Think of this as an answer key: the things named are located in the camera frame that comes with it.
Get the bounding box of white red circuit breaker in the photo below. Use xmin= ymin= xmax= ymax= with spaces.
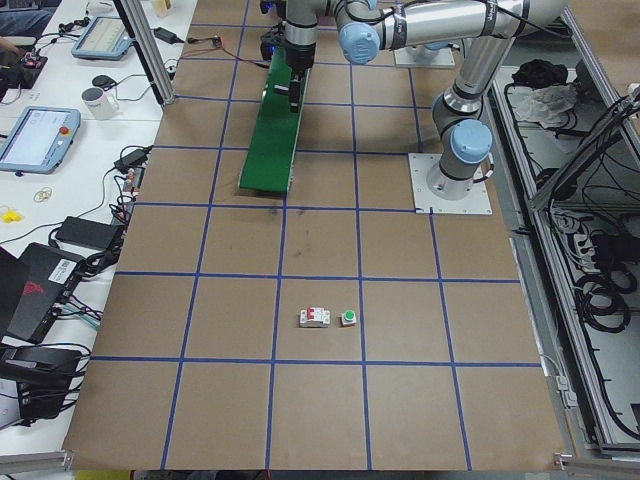
xmin=299 ymin=306 xmax=331 ymax=328

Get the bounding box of red black power cable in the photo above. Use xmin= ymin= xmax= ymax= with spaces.
xmin=185 ymin=36 xmax=271 ymax=69

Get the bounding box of lower teach pendant tablet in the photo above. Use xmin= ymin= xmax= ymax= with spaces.
xmin=1 ymin=106 xmax=81 ymax=174

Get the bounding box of black power adapter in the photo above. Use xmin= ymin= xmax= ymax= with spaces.
xmin=55 ymin=216 xmax=124 ymax=250

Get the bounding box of white mug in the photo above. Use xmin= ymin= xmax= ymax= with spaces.
xmin=81 ymin=87 xmax=119 ymax=121

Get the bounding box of green conveyor belt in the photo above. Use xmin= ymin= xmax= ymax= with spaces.
xmin=239 ymin=47 xmax=303 ymax=194

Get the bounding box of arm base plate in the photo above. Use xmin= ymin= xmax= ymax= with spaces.
xmin=408 ymin=153 xmax=493 ymax=215
xmin=394 ymin=46 xmax=455 ymax=70

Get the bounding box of upper teach pendant tablet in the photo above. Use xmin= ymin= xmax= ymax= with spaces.
xmin=71 ymin=16 xmax=132 ymax=61

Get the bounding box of aluminium frame post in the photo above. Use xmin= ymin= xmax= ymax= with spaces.
xmin=114 ymin=0 xmax=175 ymax=108

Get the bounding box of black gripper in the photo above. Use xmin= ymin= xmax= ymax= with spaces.
xmin=285 ymin=45 xmax=316 ymax=111

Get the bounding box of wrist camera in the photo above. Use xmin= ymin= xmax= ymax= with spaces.
xmin=260 ymin=28 xmax=285 ymax=61

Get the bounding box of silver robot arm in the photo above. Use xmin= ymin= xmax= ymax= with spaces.
xmin=277 ymin=0 xmax=567 ymax=140

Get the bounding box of teach pendant tablet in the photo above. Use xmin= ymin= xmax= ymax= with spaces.
xmin=71 ymin=16 xmax=132 ymax=61
xmin=1 ymin=106 xmax=81 ymax=174

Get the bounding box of black laptop red logo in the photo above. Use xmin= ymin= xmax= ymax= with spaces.
xmin=1 ymin=242 xmax=86 ymax=344

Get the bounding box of green push button switch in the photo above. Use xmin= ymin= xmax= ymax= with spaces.
xmin=340 ymin=310 xmax=357 ymax=327

